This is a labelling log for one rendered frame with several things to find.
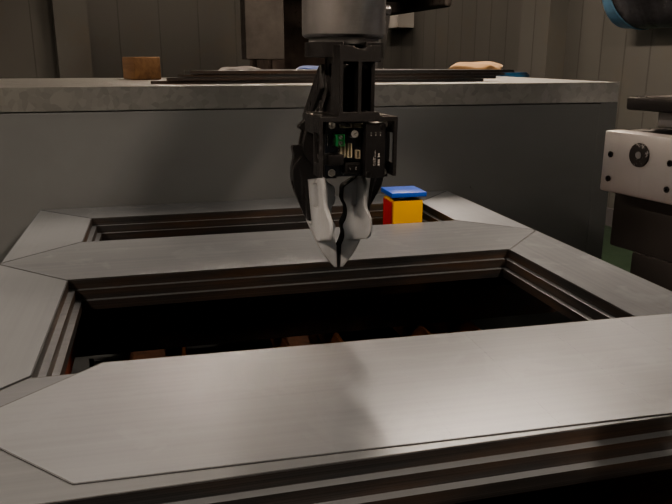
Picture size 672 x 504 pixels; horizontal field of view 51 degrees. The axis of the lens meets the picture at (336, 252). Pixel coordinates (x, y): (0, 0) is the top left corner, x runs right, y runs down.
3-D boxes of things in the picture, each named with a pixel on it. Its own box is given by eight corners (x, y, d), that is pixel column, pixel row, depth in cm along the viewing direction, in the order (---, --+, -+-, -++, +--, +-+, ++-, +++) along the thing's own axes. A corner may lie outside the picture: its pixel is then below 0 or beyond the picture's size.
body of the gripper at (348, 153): (315, 186, 60) (315, 40, 57) (295, 172, 68) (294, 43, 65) (399, 183, 62) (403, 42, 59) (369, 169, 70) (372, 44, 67)
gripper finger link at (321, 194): (318, 281, 65) (318, 182, 62) (304, 264, 70) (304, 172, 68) (351, 279, 65) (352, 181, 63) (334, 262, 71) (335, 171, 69)
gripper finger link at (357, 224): (351, 279, 65) (352, 181, 63) (334, 262, 71) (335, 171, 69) (382, 277, 66) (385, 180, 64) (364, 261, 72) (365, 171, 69)
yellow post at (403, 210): (391, 313, 119) (393, 201, 114) (382, 303, 123) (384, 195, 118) (419, 310, 120) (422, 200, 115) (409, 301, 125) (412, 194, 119)
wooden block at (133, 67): (161, 79, 160) (160, 56, 158) (135, 80, 157) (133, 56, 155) (148, 78, 168) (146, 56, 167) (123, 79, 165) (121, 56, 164)
